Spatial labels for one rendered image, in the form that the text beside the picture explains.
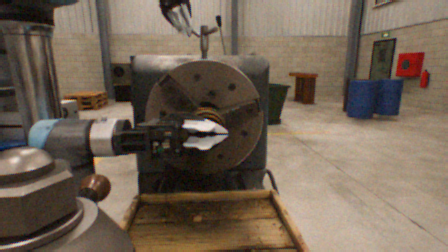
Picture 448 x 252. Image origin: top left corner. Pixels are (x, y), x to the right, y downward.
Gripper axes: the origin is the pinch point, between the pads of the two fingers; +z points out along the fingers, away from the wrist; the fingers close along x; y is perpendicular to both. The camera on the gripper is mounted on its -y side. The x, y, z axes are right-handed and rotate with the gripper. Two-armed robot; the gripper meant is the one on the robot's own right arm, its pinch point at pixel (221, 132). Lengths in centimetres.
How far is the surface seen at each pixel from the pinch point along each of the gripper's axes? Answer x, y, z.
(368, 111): -91, -534, 376
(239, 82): 9.6, -15.1, 5.5
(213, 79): 10.4, -15.0, -1.3
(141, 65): 13.9, -30.8, -23.1
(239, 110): 3.2, -9.1, 4.9
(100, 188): 5.6, 36.2, -10.0
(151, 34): 132, -999, -214
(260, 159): -17.7, -30.9, 15.1
